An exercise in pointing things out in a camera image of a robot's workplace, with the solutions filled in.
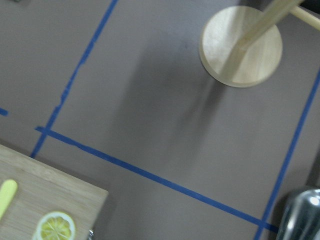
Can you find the wooden mug tree stand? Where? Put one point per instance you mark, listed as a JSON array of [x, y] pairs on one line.
[[241, 46]]

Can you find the bamboo cutting board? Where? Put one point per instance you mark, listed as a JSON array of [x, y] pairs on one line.
[[42, 189]]

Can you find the upper lemon slice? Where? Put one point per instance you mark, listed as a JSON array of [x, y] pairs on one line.
[[55, 225]]

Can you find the yellow plastic knife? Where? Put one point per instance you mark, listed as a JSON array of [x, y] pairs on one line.
[[8, 191]]

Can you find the metal scoop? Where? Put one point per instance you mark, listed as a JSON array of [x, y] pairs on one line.
[[301, 217]]

